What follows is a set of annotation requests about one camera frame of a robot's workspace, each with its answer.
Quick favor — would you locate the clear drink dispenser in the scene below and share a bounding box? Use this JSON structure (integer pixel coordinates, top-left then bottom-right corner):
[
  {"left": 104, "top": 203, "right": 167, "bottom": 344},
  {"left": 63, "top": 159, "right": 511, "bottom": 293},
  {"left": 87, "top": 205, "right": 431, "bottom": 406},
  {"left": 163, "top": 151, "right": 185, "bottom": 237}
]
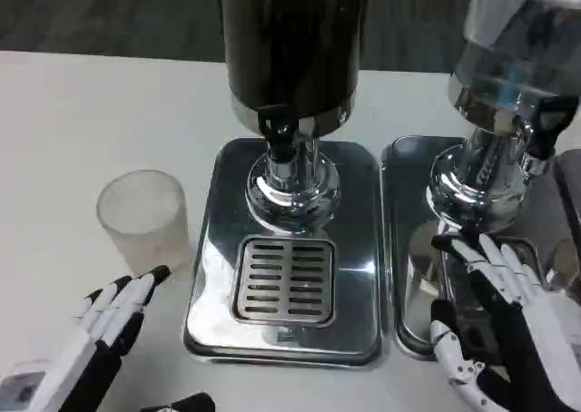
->
[{"left": 424, "top": 0, "right": 581, "bottom": 234}]

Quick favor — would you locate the dark drink dispenser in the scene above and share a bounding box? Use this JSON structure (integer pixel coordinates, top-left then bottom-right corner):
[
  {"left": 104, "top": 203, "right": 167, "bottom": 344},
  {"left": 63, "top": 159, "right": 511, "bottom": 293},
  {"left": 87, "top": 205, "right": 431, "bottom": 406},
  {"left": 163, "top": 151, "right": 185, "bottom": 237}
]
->
[{"left": 217, "top": 0, "right": 371, "bottom": 232}]

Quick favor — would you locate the clear ribbed glass cup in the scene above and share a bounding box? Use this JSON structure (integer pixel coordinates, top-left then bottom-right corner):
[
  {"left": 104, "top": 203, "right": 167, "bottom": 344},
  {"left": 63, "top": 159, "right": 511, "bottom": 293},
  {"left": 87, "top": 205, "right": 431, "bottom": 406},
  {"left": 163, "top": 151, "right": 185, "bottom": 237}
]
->
[{"left": 95, "top": 169, "right": 190, "bottom": 278}]

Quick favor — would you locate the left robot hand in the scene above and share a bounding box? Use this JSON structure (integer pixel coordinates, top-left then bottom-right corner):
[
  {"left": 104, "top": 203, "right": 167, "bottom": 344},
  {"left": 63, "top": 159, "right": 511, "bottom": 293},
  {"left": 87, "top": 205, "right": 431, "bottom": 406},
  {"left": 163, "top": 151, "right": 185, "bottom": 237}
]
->
[{"left": 0, "top": 265, "right": 215, "bottom": 412}]

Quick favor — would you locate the black dispenser tap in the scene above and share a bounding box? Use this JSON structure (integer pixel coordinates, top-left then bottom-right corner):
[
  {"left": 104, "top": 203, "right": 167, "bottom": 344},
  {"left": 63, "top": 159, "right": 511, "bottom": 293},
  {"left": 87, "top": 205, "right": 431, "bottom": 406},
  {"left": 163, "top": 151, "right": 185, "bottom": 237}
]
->
[
  {"left": 521, "top": 94, "right": 580, "bottom": 178},
  {"left": 257, "top": 104, "right": 297, "bottom": 160}
]

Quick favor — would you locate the steel drip tray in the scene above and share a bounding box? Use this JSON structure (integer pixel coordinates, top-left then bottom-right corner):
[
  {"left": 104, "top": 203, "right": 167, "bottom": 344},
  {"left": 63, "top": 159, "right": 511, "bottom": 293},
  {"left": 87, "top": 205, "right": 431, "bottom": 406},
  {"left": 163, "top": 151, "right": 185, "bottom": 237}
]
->
[
  {"left": 379, "top": 134, "right": 581, "bottom": 355},
  {"left": 182, "top": 137, "right": 383, "bottom": 368}
]

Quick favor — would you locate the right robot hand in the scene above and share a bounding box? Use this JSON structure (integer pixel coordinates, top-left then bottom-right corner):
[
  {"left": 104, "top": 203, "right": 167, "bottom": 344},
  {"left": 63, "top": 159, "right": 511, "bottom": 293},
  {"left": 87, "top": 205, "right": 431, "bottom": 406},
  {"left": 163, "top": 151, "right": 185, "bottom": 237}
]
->
[{"left": 429, "top": 229, "right": 581, "bottom": 412}]

